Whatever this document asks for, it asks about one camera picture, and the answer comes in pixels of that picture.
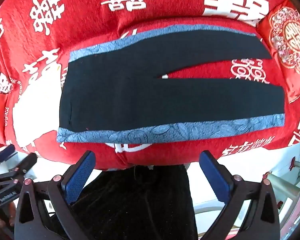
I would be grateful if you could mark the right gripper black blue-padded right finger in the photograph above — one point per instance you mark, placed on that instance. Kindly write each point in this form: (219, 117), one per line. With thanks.
(261, 220)

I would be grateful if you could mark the operator's black trousers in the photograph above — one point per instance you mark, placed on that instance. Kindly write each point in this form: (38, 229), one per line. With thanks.
(138, 203)

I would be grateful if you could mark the red embroidered pillow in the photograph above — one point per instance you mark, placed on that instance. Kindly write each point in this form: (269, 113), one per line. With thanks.
(280, 30)

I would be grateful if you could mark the white furniture frame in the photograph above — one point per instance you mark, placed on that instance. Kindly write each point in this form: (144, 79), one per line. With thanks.
(284, 175)

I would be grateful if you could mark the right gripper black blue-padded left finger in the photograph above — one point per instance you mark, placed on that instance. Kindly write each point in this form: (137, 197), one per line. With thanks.
(44, 208)

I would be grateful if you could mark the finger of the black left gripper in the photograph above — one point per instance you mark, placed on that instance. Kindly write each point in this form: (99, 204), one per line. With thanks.
(25, 164)
(4, 154)

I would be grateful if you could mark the black pants with blue trim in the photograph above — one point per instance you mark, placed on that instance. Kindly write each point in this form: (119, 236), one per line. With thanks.
(120, 92)

